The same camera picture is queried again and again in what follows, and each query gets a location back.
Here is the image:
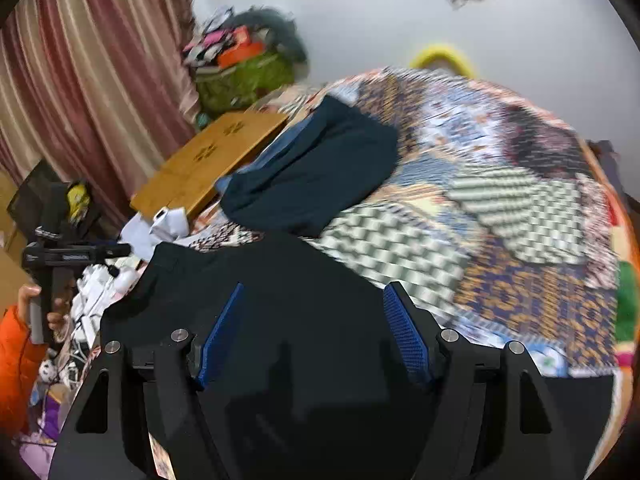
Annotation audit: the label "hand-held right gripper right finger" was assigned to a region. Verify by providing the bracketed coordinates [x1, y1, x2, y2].
[383, 281, 592, 480]

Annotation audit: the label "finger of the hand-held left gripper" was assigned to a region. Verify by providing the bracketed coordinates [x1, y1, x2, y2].
[89, 242, 132, 262]

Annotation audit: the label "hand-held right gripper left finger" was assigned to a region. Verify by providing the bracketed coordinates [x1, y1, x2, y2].
[47, 283, 247, 480]

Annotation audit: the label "black pants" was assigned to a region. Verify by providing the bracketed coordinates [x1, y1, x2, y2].
[100, 242, 617, 480]

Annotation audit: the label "person's left forearm orange sleeve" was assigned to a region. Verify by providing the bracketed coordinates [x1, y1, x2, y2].
[0, 305, 48, 437]

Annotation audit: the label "person's left hand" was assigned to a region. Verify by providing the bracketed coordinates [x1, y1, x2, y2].
[17, 284, 77, 335]

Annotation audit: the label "wooden lap desk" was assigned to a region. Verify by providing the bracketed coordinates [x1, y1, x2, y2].
[130, 111, 291, 224]

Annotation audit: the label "patchwork printed blanket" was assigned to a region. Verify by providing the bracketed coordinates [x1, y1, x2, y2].
[187, 66, 640, 480]

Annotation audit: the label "dark navy garment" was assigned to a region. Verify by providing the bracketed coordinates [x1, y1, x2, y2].
[220, 96, 401, 239]

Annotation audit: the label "blue garment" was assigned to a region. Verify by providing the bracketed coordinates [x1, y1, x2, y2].
[215, 119, 313, 192]

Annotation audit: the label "striped pink curtain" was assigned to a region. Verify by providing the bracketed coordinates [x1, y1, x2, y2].
[0, 0, 202, 243]

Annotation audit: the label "purple cloth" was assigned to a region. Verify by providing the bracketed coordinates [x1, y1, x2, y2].
[14, 385, 77, 477]

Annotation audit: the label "green bag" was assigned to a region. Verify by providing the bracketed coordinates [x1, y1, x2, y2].
[195, 52, 297, 117]

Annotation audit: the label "orange box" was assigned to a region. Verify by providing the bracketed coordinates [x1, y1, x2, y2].
[217, 41, 266, 69]

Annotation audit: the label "patterned black and white cloth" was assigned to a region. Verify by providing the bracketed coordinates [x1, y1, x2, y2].
[182, 7, 241, 67]

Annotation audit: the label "dark grey fluffy cloth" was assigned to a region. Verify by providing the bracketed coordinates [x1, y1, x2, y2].
[240, 6, 309, 64]

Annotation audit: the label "pile of white cables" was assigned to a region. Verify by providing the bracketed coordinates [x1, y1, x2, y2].
[49, 257, 147, 363]

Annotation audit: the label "yellow ring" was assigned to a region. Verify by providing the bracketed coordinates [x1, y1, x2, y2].
[409, 44, 479, 79]

